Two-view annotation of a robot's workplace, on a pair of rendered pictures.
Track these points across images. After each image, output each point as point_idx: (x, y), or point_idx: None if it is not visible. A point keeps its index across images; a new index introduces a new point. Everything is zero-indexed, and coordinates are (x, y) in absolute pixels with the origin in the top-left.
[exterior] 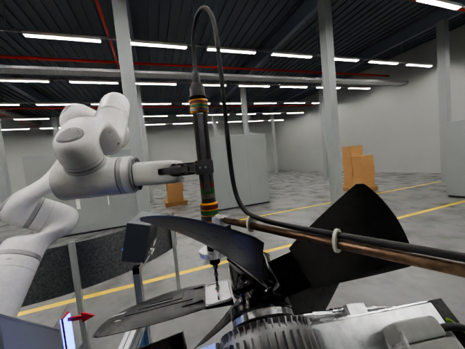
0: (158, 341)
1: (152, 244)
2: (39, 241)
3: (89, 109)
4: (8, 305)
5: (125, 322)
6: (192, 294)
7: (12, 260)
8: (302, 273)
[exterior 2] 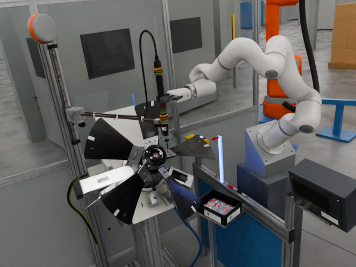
0: (233, 207)
1: (316, 208)
2: (283, 121)
3: (267, 43)
4: (265, 136)
5: (194, 140)
6: (178, 149)
7: (277, 121)
8: None
